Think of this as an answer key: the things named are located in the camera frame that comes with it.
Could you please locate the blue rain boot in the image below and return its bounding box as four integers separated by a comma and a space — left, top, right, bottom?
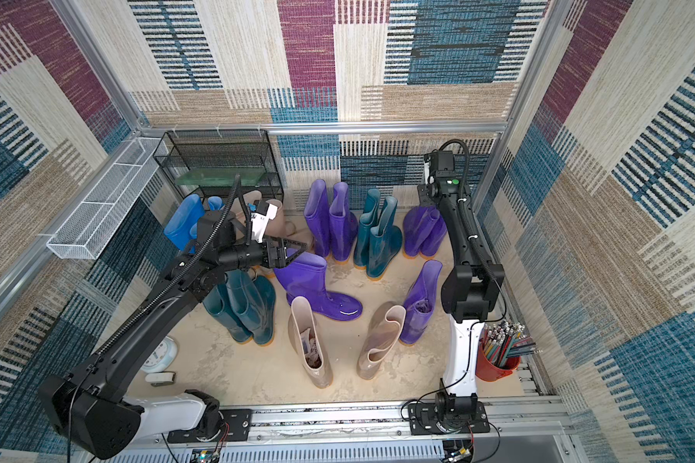
163, 194, 205, 251
188, 196, 224, 239

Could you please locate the slim teal rain boot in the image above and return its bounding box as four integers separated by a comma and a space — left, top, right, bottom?
203, 287, 252, 343

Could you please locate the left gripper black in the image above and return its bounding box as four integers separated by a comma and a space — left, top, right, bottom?
219, 233, 309, 275

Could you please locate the red pencil cup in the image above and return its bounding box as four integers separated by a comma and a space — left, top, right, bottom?
475, 320, 538, 382

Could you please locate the beige slim rain boot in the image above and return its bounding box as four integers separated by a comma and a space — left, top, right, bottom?
264, 199, 314, 250

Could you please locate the beige tall rain boot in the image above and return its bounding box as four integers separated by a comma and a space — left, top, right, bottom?
231, 190, 262, 225

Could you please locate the beige short rain boot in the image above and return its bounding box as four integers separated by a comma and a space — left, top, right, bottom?
288, 296, 333, 389

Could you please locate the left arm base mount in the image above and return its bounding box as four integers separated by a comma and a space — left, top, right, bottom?
166, 389, 253, 444

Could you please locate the large teal rain boot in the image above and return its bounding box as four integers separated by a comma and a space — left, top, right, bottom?
226, 270, 276, 346

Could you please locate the purple tall rain boot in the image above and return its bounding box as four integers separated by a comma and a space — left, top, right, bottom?
304, 179, 330, 258

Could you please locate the white round alarm clock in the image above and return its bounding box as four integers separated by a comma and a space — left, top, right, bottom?
141, 337, 178, 374

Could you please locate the purple short rain boot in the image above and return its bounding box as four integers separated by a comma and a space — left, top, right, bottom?
274, 252, 363, 321

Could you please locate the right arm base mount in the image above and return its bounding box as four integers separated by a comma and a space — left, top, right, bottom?
400, 392, 492, 435

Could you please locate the small white grey box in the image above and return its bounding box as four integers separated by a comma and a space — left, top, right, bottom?
145, 372, 176, 387

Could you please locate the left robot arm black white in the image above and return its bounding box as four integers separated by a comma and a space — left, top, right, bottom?
39, 177, 307, 460

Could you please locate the white wire mesh basket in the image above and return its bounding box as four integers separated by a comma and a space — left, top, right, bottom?
46, 137, 160, 260

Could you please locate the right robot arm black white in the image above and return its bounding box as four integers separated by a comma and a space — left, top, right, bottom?
418, 139, 504, 433

